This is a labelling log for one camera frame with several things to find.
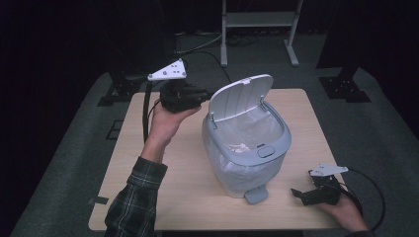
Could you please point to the clear plastic bin liner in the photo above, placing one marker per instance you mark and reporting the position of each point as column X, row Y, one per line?
column 250, row 128

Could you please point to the white metal stand frame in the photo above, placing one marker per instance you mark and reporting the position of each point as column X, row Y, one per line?
column 260, row 19

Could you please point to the grey tape strip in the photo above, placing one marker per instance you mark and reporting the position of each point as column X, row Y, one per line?
column 98, row 200

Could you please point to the white tissue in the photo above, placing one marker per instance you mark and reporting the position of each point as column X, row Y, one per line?
column 239, row 148

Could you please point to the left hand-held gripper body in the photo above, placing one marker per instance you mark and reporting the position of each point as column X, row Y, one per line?
column 179, row 97

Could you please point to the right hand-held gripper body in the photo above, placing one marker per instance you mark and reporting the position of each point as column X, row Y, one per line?
column 324, row 192

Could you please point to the black stand base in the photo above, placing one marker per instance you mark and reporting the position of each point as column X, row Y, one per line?
column 344, row 87
column 120, row 90

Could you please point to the person's left hand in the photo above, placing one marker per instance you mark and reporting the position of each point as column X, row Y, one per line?
column 164, row 125

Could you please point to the person's right hand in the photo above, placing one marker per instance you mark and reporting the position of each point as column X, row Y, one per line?
column 347, row 214

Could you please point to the grey white pedal trash can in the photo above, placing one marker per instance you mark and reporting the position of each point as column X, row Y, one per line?
column 263, row 153

